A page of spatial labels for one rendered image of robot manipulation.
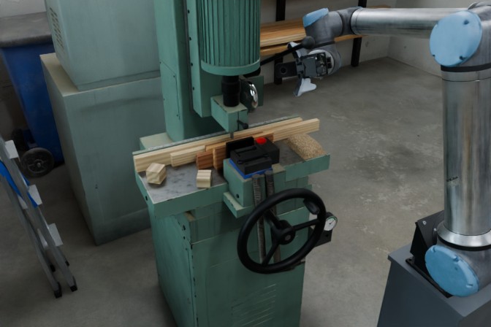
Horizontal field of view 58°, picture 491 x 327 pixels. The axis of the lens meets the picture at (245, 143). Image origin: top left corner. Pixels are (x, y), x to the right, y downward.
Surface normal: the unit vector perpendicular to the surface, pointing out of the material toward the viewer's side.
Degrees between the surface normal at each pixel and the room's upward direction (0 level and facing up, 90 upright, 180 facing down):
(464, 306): 0
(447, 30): 85
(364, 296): 0
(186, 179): 0
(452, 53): 85
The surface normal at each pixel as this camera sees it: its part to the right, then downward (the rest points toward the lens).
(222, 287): 0.45, 0.44
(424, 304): -0.86, 0.26
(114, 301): 0.00, -0.87
